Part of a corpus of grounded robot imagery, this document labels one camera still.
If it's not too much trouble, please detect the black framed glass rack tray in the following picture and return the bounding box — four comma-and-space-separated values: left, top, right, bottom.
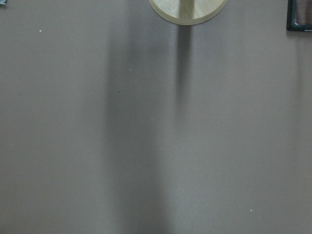
286, 0, 312, 32

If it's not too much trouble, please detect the folded grey cloth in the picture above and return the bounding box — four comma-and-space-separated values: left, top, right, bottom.
0, 0, 7, 7

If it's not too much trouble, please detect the wooden mug tree stand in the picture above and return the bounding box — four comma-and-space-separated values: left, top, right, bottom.
149, 0, 228, 26

